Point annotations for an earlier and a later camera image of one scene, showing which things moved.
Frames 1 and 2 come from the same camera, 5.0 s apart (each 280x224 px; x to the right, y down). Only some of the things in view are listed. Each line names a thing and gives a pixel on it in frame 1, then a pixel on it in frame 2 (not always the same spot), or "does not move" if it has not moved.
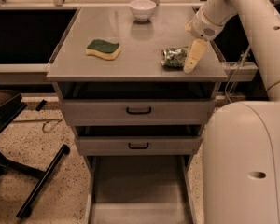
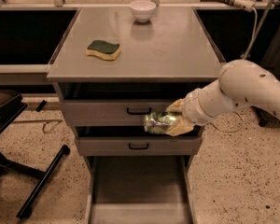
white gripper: (203, 26) -> (192, 110)
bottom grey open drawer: (139, 189) does not move
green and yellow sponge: (104, 49) does not move
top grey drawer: (138, 112) does not move
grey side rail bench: (20, 73) does not move
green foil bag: (174, 58) -> (158, 123)
